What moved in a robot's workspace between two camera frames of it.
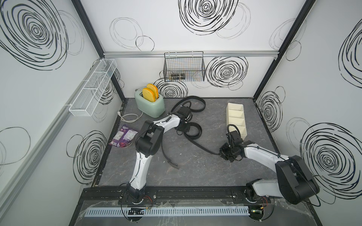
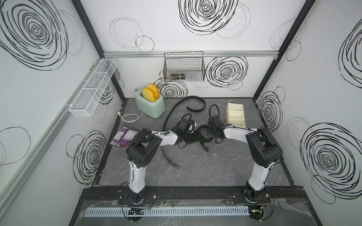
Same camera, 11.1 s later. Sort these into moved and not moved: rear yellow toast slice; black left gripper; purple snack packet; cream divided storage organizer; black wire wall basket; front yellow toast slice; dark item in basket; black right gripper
Moved: black right gripper; black left gripper
Not moved: front yellow toast slice; black wire wall basket; dark item in basket; rear yellow toast slice; purple snack packet; cream divided storage organizer
